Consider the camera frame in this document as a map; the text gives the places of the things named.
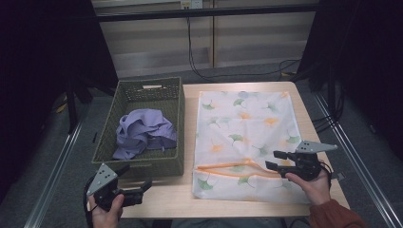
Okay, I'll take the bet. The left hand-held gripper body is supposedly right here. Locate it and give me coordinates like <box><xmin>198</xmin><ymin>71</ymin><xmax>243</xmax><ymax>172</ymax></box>
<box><xmin>86</xmin><ymin>162</ymin><xmax>144</xmax><ymax>213</ymax></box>

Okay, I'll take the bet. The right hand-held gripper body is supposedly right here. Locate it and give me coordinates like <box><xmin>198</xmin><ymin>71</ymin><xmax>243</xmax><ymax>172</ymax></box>
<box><xmin>286</xmin><ymin>140</ymin><xmax>338</xmax><ymax>182</ymax></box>

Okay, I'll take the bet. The purple cloth garment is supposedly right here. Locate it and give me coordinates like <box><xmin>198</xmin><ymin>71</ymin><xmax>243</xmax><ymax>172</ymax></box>
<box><xmin>112</xmin><ymin>108</ymin><xmax>179</xmax><ymax>161</ymax></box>

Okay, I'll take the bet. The white leaf-print laundry bag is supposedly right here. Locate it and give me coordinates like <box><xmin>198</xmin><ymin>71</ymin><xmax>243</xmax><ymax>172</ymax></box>
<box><xmin>192</xmin><ymin>90</ymin><xmax>313</xmax><ymax>204</ymax></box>

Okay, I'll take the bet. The green woven basket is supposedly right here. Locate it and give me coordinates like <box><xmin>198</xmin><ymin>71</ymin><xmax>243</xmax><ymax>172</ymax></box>
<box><xmin>91</xmin><ymin>76</ymin><xmax>186</xmax><ymax>178</ymax></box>

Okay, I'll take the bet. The person's right hand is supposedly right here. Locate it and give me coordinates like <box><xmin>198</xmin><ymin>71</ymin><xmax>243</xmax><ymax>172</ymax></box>
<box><xmin>284</xmin><ymin>167</ymin><xmax>333</xmax><ymax>207</ymax></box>

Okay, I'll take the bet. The person's left hand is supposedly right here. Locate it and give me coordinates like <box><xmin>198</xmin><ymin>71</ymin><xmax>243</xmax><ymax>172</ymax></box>
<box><xmin>87</xmin><ymin>193</ymin><xmax>125</xmax><ymax>228</ymax></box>

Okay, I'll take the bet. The black stand leg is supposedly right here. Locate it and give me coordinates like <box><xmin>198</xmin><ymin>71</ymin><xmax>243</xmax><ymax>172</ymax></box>
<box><xmin>65</xmin><ymin>75</ymin><xmax>93</xmax><ymax>135</ymax></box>

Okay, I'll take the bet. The dark curtain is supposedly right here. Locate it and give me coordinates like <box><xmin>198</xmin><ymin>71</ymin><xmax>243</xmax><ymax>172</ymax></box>
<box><xmin>0</xmin><ymin>0</ymin><xmax>120</xmax><ymax>203</ymax></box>
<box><xmin>297</xmin><ymin>0</ymin><xmax>403</xmax><ymax>153</ymax></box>

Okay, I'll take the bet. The black horizontal bar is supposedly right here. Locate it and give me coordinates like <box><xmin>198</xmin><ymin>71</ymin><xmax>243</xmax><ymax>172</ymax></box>
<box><xmin>94</xmin><ymin>3</ymin><xmax>321</xmax><ymax>23</ymax></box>

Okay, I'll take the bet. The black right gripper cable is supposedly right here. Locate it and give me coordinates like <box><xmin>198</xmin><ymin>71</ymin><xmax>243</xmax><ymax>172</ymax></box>
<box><xmin>318</xmin><ymin>161</ymin><xmax>335</xmax><ymax>188</ymax></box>

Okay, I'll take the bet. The metal floor rail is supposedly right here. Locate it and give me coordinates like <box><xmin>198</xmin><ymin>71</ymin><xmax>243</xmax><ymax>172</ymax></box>
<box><xmin>313</xmin><ymin>93</ymin><xmax>403</xmax><ymax>228</ymax></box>
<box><xmin>23</xmin><ymin>104</ymin><xmax>93</xmax><ymax>228</ymax></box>

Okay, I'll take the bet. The bundle of black floor cables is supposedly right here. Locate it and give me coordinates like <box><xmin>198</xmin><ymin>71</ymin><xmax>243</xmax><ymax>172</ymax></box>
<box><xmin>312</xmin><ymin>85</ymin><xmax>347</xmax><ymax>134</ymax></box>

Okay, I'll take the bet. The long black wall cable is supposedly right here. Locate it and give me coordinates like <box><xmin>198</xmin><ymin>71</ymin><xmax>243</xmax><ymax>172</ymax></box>
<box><xmin>186</xmin><ymin>16</ymin><xmax>302</xmax><ymax>84</ymax></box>

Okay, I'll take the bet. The white wall socket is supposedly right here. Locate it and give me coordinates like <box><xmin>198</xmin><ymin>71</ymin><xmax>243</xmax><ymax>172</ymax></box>
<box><xmin>180</xmin><ymin>0</ymin><xmax>203</xmax><ymax>10</ymax></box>

